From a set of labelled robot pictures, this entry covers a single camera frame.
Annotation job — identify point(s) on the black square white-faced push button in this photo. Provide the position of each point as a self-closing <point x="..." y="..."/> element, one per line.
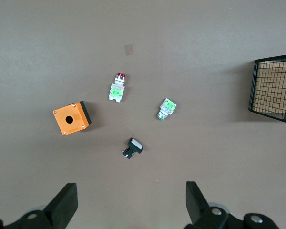
<point x="135" y="145"/>

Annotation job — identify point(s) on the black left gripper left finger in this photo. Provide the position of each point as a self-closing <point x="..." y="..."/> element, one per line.
<point x="64" y="207"/>

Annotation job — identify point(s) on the clear tape patch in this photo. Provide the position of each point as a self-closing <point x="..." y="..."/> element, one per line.
<point x="129" y="49"/>

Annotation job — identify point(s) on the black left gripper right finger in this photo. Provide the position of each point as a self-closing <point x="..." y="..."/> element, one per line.
<point x="195" y="202"/>

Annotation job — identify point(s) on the green push button switch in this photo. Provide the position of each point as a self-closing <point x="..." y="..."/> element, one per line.
<point x="166" y="108"/>

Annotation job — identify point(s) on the orange button enclosure box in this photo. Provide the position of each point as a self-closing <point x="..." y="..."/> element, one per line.
<point x="62" y="117"/>

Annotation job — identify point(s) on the red push button switch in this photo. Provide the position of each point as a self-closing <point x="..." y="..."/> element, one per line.
<point x="116" y="91"/>

